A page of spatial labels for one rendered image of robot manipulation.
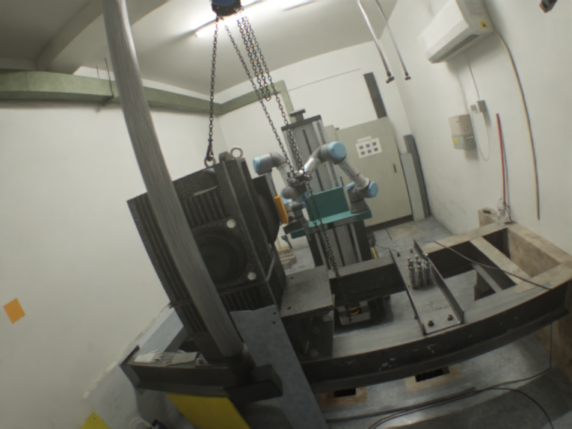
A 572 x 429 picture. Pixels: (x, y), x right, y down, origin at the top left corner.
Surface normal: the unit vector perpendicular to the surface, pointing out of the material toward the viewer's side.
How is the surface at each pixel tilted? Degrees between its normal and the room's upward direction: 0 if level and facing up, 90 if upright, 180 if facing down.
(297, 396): 90
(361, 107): 90
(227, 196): 90
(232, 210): 90
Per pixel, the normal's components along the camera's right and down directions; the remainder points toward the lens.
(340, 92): -0.17, 0.27
